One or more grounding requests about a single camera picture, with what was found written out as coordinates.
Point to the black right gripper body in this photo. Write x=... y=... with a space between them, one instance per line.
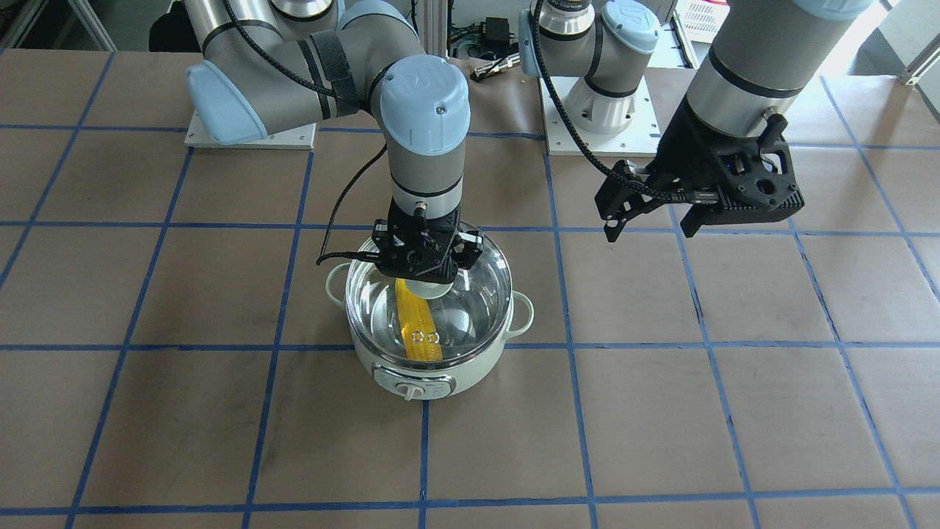
x=383 y=236

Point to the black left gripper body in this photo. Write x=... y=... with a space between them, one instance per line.
x=677 y=150

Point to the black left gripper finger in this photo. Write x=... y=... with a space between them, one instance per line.
x=700 y=215
x=617 y=203

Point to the yellow corn cob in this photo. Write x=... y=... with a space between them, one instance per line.
x=418 y=331

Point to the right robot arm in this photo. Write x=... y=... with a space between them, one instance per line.
x=254 y=82

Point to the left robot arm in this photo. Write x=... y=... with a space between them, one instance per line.
x=760 y=60

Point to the pale green electric pot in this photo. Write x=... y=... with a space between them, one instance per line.
x=420 y=384

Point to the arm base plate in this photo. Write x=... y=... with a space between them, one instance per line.
x=611 y=126
x=299 y=138

